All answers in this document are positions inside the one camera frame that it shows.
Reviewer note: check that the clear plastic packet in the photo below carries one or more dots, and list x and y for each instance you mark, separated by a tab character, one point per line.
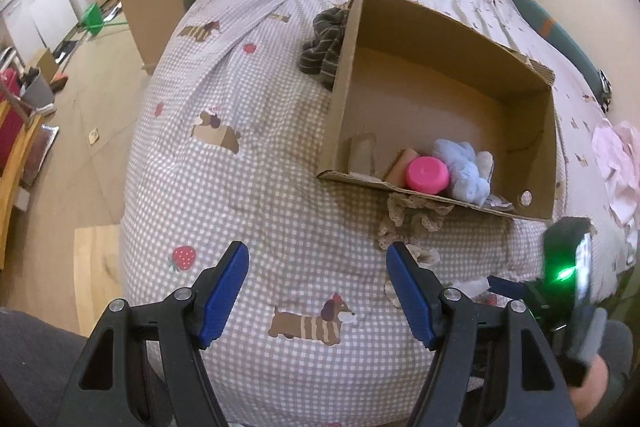
495	202

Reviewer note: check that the beige crochet doily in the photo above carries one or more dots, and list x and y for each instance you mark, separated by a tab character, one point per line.
411	220

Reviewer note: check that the brown cardboard box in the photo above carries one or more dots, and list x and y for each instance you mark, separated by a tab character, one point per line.
409	75

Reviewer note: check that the grey bin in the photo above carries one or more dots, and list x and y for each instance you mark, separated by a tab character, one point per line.
35	90

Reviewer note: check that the teal orange pillow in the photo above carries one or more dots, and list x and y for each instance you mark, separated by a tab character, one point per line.
549	29

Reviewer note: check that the pink round toy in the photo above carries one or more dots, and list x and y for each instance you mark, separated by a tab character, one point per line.
427	175

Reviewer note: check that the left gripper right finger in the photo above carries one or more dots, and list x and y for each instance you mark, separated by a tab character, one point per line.
492	366

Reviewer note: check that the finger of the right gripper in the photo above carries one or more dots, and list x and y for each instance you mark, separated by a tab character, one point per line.
509	289

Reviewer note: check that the light blue plush toy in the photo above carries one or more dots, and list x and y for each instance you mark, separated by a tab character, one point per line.
465	184

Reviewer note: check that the white cabinet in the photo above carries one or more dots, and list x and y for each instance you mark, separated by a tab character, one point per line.
33	25

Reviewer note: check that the wooden bedside cabinet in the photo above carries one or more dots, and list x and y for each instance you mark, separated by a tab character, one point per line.
152	23

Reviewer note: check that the grey striped cloth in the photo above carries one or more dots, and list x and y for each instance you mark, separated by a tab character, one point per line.
321	54

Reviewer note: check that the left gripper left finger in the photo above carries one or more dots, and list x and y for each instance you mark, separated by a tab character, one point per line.
143	365

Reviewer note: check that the green dustpan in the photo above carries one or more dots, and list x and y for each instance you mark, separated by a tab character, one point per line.
94	20

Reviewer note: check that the checkered dog-print bed cover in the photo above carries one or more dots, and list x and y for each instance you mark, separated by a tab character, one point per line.
226	149

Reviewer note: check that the wooden chair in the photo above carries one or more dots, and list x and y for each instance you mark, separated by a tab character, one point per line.
12	174

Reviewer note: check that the pink cloth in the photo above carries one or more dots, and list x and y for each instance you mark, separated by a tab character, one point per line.
616	147

